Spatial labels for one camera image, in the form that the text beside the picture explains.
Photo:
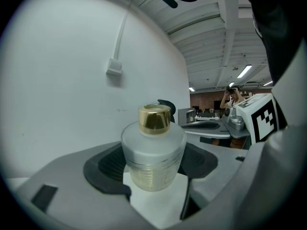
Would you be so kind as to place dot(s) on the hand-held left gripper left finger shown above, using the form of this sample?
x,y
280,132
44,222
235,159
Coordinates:
x,y
72,176

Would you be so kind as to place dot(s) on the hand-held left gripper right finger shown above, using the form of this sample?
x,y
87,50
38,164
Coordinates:
x,y
213,174

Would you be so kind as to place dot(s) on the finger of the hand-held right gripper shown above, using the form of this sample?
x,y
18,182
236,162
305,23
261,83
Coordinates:
x,y
211,133
204,124

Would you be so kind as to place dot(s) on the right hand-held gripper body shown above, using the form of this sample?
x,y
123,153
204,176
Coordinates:
x,y
259,118

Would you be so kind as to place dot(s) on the frosted glass bottle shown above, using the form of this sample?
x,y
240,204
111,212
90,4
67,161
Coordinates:
x,y
153,157

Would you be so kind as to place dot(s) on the white kidney-shaped table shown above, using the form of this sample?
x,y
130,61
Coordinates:
x,y
156,205

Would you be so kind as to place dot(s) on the grey shelving unit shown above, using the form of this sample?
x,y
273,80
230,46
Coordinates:
x,y
185,116

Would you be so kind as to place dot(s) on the black office chair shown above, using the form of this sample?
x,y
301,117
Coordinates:
x,y
171,109

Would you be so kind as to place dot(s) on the person's torso in black shirt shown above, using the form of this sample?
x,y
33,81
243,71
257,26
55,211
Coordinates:
x,y
275,32

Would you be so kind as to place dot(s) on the white wall switch box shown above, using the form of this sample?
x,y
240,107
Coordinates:
x,y
114,67

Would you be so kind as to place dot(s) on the white wall conduit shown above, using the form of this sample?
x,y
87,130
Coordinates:
x,y
120,39

